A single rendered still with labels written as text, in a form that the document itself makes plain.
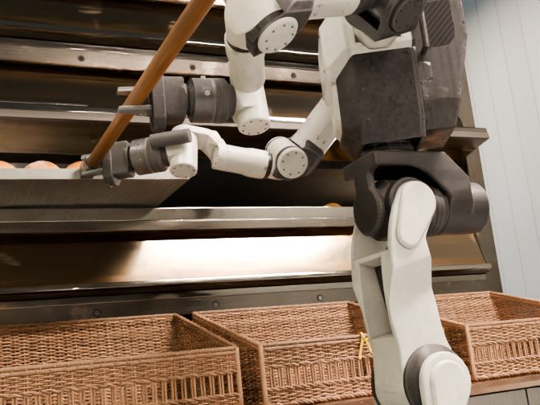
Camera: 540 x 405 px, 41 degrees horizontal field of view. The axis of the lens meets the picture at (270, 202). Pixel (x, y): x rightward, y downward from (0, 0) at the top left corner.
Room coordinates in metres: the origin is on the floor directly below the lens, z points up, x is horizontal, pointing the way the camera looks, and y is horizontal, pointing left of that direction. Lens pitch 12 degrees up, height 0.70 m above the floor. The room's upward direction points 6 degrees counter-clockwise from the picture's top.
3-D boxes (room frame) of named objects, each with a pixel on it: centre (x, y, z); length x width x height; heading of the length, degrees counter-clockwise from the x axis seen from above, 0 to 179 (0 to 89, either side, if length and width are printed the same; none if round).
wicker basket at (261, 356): (2.07, -0.08, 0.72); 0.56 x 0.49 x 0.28; 116
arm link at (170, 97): (1.33, 0.15, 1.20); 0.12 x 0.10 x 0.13; 108
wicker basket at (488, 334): (2.34, -0.63, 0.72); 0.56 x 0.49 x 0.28; 117
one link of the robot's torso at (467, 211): (1.51, -0.32, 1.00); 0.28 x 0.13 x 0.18; 115
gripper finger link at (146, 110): (1.30, 0.24, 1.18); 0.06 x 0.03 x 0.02; 108
